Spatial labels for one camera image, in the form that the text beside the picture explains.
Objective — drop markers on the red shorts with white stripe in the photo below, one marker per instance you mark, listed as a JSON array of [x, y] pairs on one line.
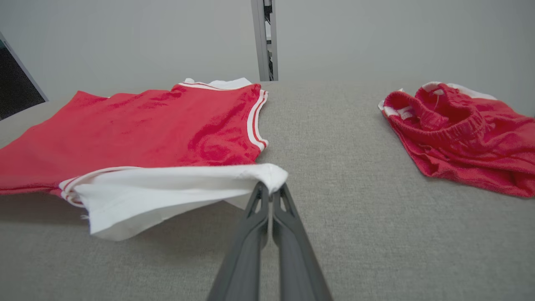
[[468, 142]]

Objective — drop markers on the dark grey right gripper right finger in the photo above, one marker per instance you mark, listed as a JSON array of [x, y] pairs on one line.
[[292, 255]]

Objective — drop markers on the red and white number jersey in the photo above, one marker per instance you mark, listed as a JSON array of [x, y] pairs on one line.
[[146, 133]]

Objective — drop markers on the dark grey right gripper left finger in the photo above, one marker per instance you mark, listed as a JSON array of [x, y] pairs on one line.
[[246, 251]]

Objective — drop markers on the dark panel with grey frame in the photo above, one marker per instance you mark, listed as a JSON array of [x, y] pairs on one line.
[[14, 83]]

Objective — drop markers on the grey post bracket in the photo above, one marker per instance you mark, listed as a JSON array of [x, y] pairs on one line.
[[263, 42]]

